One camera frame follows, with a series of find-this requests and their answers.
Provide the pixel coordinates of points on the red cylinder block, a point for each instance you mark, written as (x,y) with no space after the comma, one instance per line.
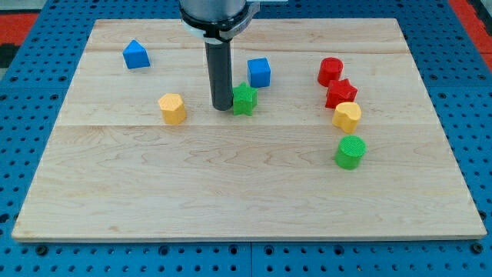
(330,70)

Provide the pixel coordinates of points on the light wooden board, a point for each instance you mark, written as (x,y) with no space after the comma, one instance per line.
(114,171)

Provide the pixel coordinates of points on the blue cube block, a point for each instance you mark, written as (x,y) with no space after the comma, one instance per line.
(259,72)

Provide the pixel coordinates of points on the blue pentagon house block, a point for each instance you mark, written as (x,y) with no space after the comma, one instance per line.
(135,55)

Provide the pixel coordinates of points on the green cylinder block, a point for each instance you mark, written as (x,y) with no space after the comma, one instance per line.
(350,151)

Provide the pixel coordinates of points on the yellow heart block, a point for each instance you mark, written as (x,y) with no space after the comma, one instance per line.
(346,116)

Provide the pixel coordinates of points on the yellow hexagon block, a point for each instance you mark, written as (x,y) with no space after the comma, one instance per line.
(172,108)

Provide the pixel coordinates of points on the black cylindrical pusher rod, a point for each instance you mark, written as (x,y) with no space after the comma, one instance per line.
(220,75)

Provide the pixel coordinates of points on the green star block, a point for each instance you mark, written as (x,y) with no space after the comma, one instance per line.
(245,99)

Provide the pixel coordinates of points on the red star block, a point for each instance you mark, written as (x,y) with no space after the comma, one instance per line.
(339,91)

